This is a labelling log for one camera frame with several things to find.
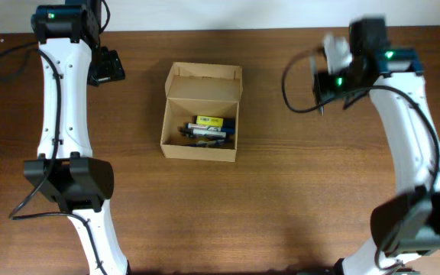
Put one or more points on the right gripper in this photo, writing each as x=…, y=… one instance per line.
x=321, y=89

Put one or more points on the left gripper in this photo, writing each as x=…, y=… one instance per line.
x=112, y=67

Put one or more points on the cardboard box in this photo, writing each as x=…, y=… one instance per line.
x=200, y=89

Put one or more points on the black whiteboard marker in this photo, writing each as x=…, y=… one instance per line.
x=203, y=133

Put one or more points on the yellow highlighter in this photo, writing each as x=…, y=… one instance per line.
x=214, y=121

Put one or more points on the blue whiteboard marker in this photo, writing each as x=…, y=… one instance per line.
x=210, y=128

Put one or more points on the blue ballpoint pen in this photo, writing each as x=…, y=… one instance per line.
x=211, y=143

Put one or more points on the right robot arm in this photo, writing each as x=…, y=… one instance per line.
x=406, y=227

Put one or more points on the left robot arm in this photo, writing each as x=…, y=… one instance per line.
x=65, y=171

